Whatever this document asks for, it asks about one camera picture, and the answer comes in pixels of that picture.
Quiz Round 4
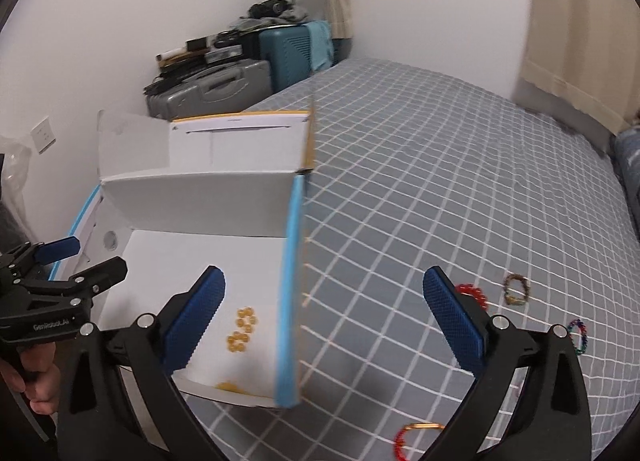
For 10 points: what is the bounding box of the brown bead bracelet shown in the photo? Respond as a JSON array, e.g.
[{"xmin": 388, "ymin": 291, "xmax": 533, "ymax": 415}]
[{"xmin": 502, "ymin": 273, "xmax": 530, "ymax": 306}]

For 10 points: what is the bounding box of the wide beige curtain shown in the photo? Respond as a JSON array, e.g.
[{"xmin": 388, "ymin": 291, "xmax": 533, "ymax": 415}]
[{"xmin": 517, "ymin": 0, "xmax": 640, "ymax": 136}]

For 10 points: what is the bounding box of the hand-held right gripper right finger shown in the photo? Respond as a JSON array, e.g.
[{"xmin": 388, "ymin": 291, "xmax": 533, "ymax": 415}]
[{"xmin": 422, "ymin": 266, "xmax": 593, "ymax": 461}]

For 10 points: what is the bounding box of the teal suitcase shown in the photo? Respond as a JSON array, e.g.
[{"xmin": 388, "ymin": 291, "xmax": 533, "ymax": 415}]
[{"xmin": 259, "ymin": 23, "xmax": 321, "ymax": 92}]

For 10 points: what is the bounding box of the pile of dark clothes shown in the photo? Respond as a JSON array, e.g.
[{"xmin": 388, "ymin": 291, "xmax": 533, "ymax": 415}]
[{"xmin": 239, "ymin": 0, "xmax": 310, "ymax": 26}]

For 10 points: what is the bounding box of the grey suitcase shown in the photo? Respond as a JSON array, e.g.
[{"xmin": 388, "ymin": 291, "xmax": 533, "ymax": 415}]
[{"xmin": 145, "ymin": 60, "xmax": 275, "ymax": 120}]

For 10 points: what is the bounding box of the red string gold tube bracelet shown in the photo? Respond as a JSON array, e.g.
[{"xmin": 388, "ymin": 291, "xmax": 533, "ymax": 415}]
[{"xmin": 393, "ymin": 422, "xmax": 446, "ymax": 461}]

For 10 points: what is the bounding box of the clear plastic bag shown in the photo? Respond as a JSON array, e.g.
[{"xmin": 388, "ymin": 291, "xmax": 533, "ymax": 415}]
[{"xmin": 0, "ymin": 136, "xmax": 33, "ymax": 242}]

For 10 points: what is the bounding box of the teal towel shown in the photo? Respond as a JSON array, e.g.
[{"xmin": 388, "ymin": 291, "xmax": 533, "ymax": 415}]
[{"xmin": 305, "ymin": 21, "xmax": 335, "ymax": 74}]

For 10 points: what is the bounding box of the multicoloured bead bracelet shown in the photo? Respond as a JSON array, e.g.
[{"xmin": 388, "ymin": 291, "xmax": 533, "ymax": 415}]
[{"xmin": 567, "ymin": 319, "xmax": 588, "ymax": 357}]

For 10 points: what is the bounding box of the blue patterned pillow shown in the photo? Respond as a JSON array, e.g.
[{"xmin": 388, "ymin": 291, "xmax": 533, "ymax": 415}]
[{"xmin": 612, "ymin": 126, "xmax": 640, "ymax": 232}]

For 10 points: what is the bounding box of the white wall socket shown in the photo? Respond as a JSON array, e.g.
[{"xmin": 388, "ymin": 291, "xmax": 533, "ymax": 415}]
[{"xmin": 31, "ymin": 116, "xmax": 57, "ymax": 154}]

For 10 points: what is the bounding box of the person's left hand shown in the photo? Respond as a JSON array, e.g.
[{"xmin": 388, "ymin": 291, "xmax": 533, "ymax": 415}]
[{"xmin": 0, "ymin": 341, "xmax": 64, "ymax": 415}]

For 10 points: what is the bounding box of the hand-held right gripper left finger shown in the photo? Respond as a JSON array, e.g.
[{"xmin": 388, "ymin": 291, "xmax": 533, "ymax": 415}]
[{"xmin": 57, "ymin": 265, "xmax": 227, "ymax": 461}]

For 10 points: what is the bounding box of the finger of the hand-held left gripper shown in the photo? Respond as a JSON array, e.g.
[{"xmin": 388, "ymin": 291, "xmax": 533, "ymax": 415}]
[
  {"xmin": 0, "ymin": 237, "xmax": 81, "ymax": 275},
  {"xmin": 20, "ymin": 256, "xmax": 128, "ymax": 310}
]

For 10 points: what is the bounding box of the stack of black boxes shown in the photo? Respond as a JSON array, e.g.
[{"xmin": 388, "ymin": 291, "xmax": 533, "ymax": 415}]
[{"xmin": 155, "ymin": 31, "xmax": 261, "ymax": 76}]

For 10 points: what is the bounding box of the red bead bracelet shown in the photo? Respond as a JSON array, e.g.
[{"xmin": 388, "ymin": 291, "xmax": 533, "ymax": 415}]
[{"xmin": 454, "ymin": 283, "xmax": 488, "ymax": 313}]

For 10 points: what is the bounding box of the white cardboard box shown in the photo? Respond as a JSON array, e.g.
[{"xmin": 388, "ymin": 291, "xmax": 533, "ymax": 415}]
[{"xmin": 50, "ymin": 108, "xmax": 318, "ymax": 409}]

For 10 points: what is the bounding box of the yellow bead bracelet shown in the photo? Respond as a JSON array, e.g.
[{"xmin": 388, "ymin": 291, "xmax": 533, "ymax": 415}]
[{"xmin": 226, "ymin": 307, "xmax": 258, "ymax": 354}]

